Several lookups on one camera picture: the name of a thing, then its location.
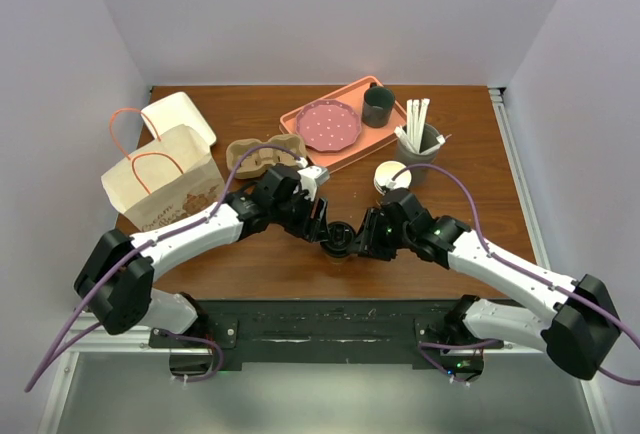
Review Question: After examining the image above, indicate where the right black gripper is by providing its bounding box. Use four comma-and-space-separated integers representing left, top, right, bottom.
346, 206, 413, 261

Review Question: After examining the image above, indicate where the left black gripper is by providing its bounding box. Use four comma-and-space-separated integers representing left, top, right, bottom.
271, 187, 329, 242

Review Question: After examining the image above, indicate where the black coffee cup lid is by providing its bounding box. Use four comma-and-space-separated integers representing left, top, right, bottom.
320, 221, 356, 257

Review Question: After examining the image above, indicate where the paper bag with orange handles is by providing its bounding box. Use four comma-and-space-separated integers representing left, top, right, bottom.
101, 125, 225, 231

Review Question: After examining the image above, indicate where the single brown paper cup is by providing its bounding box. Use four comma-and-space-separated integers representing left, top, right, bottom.
327, 254, 351, 264

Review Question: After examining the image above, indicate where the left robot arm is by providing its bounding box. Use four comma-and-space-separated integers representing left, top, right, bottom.
74, 164, 329, 346

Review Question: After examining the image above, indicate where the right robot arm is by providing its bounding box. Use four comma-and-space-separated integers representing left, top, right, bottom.
350, 188, 621, 380

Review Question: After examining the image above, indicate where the white takeout box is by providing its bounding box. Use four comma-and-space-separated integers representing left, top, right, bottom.
141, 92, 217, 146

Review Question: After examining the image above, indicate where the cardboard cup carrier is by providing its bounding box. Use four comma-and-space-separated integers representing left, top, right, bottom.
226, 134, 307, 180

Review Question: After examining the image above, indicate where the stack of paper cups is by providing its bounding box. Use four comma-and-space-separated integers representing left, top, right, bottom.
373, 161, 412, 194

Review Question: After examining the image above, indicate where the grey stirrer holder cup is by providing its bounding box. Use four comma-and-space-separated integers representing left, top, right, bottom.
394, 124, 441, 188

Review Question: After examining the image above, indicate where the white wrapped stirrer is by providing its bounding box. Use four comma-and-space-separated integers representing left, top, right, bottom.
406, 99, 420, 152
430, 135, 450, 150
414, 98, 430, 152
394, 125, 421, 154

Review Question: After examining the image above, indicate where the pink dotted plate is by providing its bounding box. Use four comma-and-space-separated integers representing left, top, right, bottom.
295, 100, 362, 153

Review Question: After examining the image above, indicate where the salmon pink tray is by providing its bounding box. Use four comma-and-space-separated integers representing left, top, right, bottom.
279, 76, 407, 172

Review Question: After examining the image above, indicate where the dark grey mug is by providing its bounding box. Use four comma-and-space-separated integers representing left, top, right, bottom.
362, 82, 396, 128

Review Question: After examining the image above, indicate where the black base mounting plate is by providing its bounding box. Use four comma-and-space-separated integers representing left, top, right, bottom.
150, 295, 476, 374

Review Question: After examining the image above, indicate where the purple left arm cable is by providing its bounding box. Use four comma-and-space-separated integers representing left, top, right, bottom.
24, 143, 309, 394

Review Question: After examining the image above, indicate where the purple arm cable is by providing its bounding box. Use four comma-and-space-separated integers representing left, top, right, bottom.
24, 143, 309, 394
389, 163, 640, 386

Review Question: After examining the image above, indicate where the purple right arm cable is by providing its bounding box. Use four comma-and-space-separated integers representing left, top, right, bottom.
389, 163, 640, 386

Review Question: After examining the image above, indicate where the aluminium frame rail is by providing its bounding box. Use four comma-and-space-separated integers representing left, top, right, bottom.
488, 87, 614, 433

